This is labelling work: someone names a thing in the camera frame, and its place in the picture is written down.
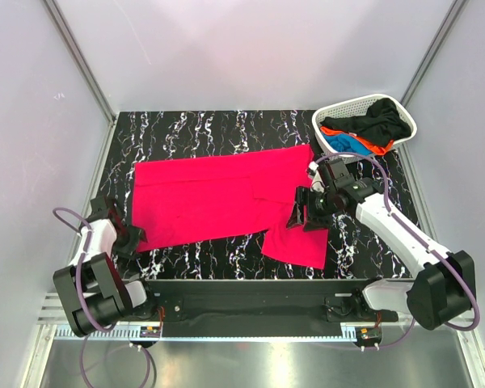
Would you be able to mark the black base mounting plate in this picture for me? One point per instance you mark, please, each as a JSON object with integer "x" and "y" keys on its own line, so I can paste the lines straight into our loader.
{"x": 262, "y": 328}

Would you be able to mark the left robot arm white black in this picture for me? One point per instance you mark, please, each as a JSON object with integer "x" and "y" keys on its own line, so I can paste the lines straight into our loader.
{"x": 93, "y": 295}

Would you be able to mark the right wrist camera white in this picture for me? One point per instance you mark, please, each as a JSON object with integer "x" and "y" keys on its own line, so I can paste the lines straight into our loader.
{"x": 329, "y": 175}

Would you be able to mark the aluminium frame rail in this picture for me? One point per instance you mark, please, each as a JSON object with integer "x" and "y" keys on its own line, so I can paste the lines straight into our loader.
{"x": 181, "y": 307}

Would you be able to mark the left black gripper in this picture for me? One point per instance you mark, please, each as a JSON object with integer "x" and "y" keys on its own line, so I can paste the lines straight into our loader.
{"x": 136, "y": 235}

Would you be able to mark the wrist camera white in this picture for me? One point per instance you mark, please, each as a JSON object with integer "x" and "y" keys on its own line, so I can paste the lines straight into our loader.
{"x": 102, "y": 207}
{"x": 329, "y": 175}

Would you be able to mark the orange t shirt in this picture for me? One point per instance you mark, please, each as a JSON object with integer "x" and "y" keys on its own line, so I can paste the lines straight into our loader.
{"x": 375, "y": 149}

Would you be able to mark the blue t shirt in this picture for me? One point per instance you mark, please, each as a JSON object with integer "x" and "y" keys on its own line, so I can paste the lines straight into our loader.
{"x": 345, "y": 143}

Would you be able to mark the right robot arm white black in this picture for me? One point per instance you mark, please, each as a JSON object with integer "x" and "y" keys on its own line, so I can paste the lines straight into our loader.
{"x": 442, "y": 286}

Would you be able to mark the black t shirt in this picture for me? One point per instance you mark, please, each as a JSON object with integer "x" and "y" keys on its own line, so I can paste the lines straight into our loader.
{"x": 380, "y": 125}

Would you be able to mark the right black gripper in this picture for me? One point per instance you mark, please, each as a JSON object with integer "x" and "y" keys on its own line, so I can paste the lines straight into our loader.
{"x": 314, "y": 221}

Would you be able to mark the pink red t shirt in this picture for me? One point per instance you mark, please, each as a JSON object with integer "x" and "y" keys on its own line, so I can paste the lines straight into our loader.
{"x": 188, "y": 200}

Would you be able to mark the white plastic laundry basket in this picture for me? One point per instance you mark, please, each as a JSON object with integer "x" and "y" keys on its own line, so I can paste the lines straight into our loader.
{"x": 355, "y": 107}

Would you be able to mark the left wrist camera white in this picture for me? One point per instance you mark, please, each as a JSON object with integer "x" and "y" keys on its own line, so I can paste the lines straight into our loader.
{"x": 102, "y": 207}

